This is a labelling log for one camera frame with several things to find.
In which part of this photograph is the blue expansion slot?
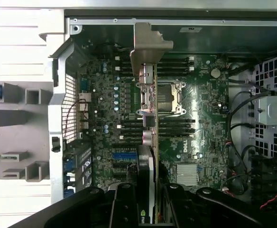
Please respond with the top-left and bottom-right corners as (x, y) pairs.
(113, 153), (139, 160)

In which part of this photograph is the green motherboard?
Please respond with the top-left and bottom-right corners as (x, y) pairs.
(76, 40), (231, 190)

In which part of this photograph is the grey parts rack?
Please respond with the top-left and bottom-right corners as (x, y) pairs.
(0, 82), (53, 183)

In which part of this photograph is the CPU socket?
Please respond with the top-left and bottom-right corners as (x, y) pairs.
(156, 79), (183, 117)

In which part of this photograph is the perforated metal disk bay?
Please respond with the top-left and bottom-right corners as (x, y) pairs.
(252, 53), (277, 157)

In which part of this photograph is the silver chipset heatsink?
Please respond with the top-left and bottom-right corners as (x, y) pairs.
(176, 163), (198, 185)

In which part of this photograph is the red wire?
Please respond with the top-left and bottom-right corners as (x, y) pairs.
(259, 190), (277, 210)

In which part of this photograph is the black open PC case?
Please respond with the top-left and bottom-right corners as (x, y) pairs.
(47, 9), (277, 228)

